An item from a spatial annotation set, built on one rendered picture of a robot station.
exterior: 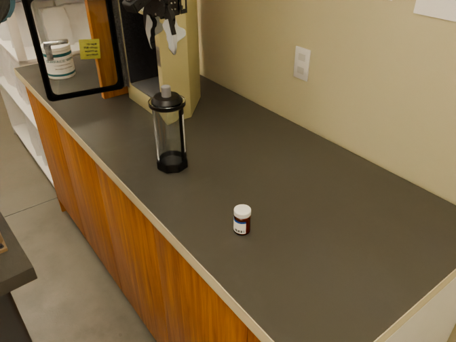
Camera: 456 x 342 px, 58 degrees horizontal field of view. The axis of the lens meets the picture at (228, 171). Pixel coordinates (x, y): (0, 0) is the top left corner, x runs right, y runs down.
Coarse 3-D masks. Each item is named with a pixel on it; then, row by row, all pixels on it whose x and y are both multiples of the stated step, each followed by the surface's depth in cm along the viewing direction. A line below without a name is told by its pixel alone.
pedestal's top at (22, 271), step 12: (0, 216) 112; (0, 228) 108; (12, 240) 104; (12, 252) 100; (24, 252) 100; (0, 264) 97; (12, 264) 97; (24, 264) 97; (0, 276) 94; (12, 276) 94; (24, 276) 96; (36, 276) 98; (0, 288) 93; (12, 288) 95
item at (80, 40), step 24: (48, 0) 144; (72, 0) 147; (96, 0) 151; (48, 24) 148; (72, 24) 151; (96, 24) 155; (72, 48) 155; (96, 48) 159; (48, 72) 156; (72, 72) 160; (96, 72) 164
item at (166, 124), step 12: (156, 108) 116; (168, 108) 116; (156, 120) 120; (168, 120) 119; (156, 132) 123; (168, 132) 121; (156, 144) 126; (168, 144) 123; (180, 144) 125; (168, 156) 126; (180, 156) 127
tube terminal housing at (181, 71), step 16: (192, 0) 148; (176, 16) 138; (192, 16) 150; (192, 32) 152; (160, 48) 140; (192, 48) 154; (176, 64) 147; (192, 64) 156; (160, 80) 148; (176, 80) 150; (192, 80) 158; (144, 96) 164; (192, 96) 161; (192, 112) 163
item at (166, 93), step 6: (162, 90) 117; (168, 90) 117; (156, 96) 119; (162, 96) 119; (168, 96) 118; (174, 96) 119; (180, 96) 121; (156, 102) 117; (162, 102) 116; (168, 102) 117; (174, 102) 117
